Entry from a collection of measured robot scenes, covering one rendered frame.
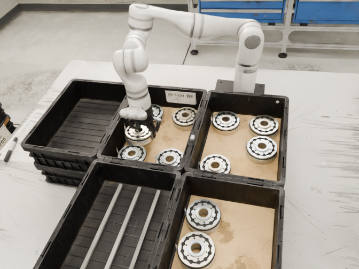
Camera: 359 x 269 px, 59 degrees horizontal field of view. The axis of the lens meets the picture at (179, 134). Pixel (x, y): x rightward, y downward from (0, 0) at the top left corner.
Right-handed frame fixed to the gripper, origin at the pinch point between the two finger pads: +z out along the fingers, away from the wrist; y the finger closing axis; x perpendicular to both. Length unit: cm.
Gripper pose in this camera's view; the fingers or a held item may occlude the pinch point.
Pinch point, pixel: (146, 134)
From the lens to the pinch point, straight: 117.9
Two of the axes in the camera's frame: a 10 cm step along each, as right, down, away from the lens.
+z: 0.8, 7.0, 7.1
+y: -9.6, -1.3, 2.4
